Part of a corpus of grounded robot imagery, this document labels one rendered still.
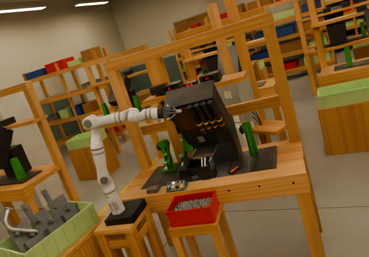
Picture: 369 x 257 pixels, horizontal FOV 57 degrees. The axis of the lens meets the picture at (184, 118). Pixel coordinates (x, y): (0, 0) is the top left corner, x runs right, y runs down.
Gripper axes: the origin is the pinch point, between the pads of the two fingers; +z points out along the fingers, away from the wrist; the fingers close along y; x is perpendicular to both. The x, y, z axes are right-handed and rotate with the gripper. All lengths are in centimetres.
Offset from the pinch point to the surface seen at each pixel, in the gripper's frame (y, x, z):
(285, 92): 24, 54, 77
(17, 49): 394, 598, -556
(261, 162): -30, 53, 53
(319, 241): -88, 50, 87
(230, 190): -51, 37, 28
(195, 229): -75, 17, 5
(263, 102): 21, 69, 61
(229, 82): 32, 42, 34
